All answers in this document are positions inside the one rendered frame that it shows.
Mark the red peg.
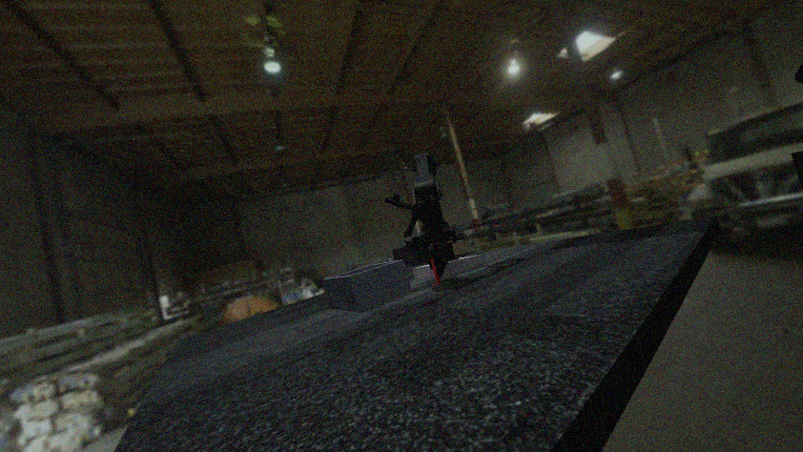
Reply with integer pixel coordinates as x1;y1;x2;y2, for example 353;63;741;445
430;258;442;285

